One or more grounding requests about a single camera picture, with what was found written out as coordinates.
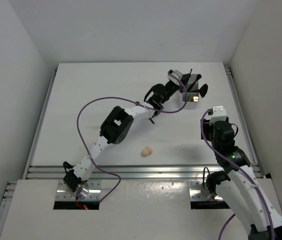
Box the black gold eyeshadow palette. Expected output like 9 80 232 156
191 96 200 102

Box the black fan makeup brush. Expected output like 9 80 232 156
197 83 209 98

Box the large black powder brush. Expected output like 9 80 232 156
186 74 202 93

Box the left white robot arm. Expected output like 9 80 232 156
63 74 188 193

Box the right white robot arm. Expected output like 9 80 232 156
200 116 282 240

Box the lower beige makeup sponge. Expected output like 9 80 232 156
141 146 153 158

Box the white organizer box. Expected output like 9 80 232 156
180 73 200 110

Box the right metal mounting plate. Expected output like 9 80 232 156
188 180 236 203

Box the metal mounting plate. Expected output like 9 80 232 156
188 180 236 203
55 180 101 202

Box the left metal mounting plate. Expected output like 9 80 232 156
55 180 101 202

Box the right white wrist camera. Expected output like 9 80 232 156
208 105 228 125

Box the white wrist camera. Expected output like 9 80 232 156
167 69 183 85
208 105 228 125

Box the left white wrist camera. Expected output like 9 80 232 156
167 69 183 85

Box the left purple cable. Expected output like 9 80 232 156
76 72 189 208

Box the purple cable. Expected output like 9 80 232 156
76 72 189 208
199 109 276 240

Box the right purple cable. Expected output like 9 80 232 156
199 109 276 240

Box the aluminium frame rail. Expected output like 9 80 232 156
0 62 255 240

